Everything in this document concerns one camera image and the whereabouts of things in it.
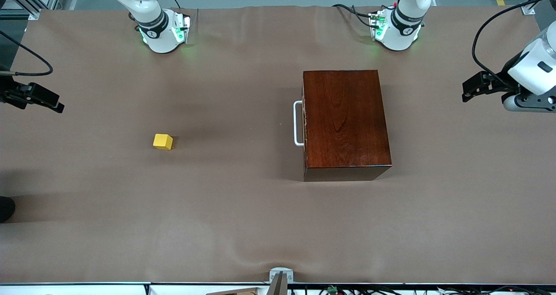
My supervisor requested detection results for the yellow block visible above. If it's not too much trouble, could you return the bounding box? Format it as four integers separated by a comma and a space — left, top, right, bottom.
153, 133, 174, 151

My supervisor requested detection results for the white drawer handle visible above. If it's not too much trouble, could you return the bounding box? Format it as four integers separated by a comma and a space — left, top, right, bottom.
294, 100, 304, 147

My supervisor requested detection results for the dark wooden drawer cabinet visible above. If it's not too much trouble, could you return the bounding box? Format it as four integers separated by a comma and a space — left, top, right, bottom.
302, 70, 393, 182

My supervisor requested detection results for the black rounded object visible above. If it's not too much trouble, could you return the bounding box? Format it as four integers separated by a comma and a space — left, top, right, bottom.
0, 196, 16, 224

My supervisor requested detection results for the silver base connector plate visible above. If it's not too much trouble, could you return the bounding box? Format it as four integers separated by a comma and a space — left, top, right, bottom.
173, 13, 192, 44
368, 9, 388, 42

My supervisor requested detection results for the brown table cover sheet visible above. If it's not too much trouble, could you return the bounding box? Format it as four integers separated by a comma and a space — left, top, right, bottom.
0, 5, 556, 285

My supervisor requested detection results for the tan board piece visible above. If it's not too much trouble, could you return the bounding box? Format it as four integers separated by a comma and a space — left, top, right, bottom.
205, 287, 261, 295

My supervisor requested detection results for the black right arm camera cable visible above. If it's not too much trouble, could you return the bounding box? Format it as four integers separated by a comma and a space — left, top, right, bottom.
0, 30, 54, 76

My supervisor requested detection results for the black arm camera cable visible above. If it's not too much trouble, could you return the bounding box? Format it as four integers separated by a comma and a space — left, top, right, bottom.
472, 0, 550, 91
0, 30, 54, 76

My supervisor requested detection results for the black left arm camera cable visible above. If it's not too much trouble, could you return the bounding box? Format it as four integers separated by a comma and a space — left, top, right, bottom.
472, 0, 550, 91

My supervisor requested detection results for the grey metal camera bracket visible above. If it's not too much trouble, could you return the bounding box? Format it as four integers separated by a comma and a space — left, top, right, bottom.
267, 267, 294, 295

